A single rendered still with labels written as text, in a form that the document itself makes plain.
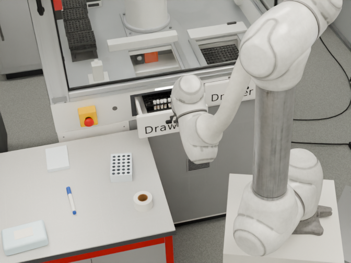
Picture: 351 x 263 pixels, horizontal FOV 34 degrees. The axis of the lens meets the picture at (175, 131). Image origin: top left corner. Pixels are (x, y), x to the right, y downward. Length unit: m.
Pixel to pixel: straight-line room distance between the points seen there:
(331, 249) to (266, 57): 0.84
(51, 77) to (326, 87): 2.27
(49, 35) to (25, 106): 1.84
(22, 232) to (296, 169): 0.96
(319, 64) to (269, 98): 2.84
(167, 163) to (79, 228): 0.71
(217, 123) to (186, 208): 1.21
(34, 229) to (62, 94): 0.57
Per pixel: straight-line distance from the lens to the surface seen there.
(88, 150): 2.38
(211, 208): 2.96
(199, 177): 2.77
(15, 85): 4.20
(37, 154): 2.42
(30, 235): 2.06
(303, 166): 1.80
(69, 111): 2.38
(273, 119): 1.47
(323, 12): 1.45
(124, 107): 2.40
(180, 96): 1.82
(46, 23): 2.15
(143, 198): 2.14
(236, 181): 2.12
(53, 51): 2.21
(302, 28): 1.37
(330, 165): 3.45
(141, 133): 2.30
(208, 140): 1.79
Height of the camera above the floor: 2.34
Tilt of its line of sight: 41 degrees down
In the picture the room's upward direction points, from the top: 2 degrees counter-clockwise
